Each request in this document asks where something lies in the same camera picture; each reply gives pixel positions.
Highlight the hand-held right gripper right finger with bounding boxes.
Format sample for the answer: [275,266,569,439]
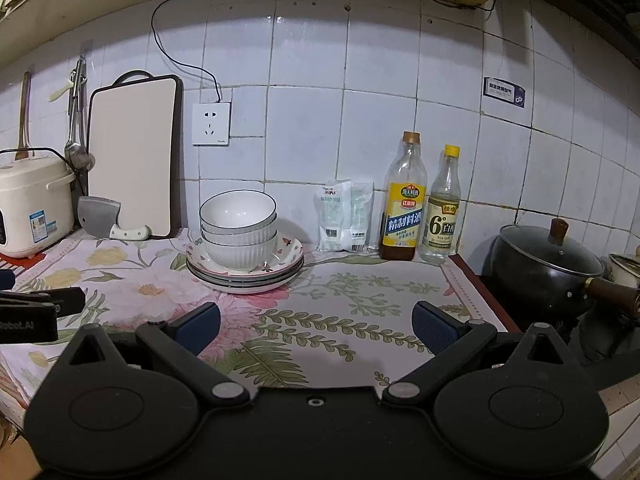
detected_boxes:
[382,301,576,409]

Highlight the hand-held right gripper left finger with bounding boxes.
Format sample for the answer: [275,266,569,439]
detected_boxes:
[55,302,251,409]

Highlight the white sun print plate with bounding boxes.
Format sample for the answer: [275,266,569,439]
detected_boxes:
[197,267,301,295]

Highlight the blue egg print plate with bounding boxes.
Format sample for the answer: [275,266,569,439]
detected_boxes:
[190,260,304,289]

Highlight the white black-rimmed bowl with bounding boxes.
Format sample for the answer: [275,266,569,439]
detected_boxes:
[201,222,278,249]
[199,190,277,235]
[202,237,277,274]

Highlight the pink rimmed plate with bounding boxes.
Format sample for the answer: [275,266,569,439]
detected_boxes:
[187,252,305,283]

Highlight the pink rabbit print plate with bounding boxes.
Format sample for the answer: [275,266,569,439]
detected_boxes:
[186,235,305,277]

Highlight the white rice cooker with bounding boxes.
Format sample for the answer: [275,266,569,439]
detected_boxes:
[0,152,77,259]

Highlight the clear vinegar bottle yellow cap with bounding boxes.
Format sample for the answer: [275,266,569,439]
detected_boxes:
[419,145,462,266]

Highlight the yellow label cooking wine bottle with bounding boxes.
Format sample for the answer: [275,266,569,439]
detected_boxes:
[378,131,427,262]

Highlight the floral tablecloth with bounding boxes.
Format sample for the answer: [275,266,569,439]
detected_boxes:
[0,227,511,411]

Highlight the black pot with lid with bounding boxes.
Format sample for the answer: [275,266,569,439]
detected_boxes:
[490,217,640,318]

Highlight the clear plastic packet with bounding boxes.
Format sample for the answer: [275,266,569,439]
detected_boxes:
[350,181,375,253]

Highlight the hanging metal ladle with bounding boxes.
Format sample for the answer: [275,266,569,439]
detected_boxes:
[64,57,96,171]

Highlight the white salt packet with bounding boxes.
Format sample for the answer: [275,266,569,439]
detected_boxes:
[315,180,353,252]

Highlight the black gas stove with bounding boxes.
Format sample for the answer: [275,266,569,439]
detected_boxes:
[480,260,640,366]

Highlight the wooden spatula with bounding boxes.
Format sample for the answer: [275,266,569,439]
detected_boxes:
[15,71,32,162]

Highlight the white cutting board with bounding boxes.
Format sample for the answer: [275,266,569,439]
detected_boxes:
[87,71,182,241]

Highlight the small cream pot with lid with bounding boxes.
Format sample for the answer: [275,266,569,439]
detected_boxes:
[607,247,640,288]

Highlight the cleaver with white handle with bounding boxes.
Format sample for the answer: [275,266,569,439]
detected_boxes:
[77,196,152,241]

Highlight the white handled peeler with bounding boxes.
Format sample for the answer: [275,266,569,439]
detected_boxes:
[47,72,76,103]

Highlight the white wall socket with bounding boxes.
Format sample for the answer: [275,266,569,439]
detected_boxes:
[192,102,232,147]

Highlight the black wall cable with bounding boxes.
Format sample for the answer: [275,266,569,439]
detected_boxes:
[151,0,493,106]

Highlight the dark wall sticker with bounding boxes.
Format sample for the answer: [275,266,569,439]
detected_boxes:
[482,76,526,109]

